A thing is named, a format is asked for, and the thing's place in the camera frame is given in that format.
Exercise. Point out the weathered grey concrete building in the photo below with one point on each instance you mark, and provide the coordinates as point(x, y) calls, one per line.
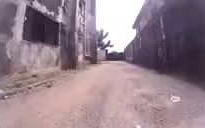
point(30, 53)

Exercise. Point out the tree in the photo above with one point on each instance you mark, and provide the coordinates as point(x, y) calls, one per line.
point(102, 40)

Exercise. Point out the brown dirt road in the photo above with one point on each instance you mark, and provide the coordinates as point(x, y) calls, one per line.
point(103, 96)

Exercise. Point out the white litter scrap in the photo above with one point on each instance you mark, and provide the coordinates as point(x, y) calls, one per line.
point(175, 98)

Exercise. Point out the tall grey building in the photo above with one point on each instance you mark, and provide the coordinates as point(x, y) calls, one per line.
point(90, 30)

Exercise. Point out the dark building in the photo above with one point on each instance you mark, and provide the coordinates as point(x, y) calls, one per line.
point(176, 40)

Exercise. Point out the pale wall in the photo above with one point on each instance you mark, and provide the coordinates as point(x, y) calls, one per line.
point(101, 55)

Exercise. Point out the dark low wall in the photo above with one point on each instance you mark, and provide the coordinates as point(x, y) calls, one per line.
point(116, 56)

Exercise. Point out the grey concrete verge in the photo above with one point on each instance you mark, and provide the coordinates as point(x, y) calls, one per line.
point(20, 83)

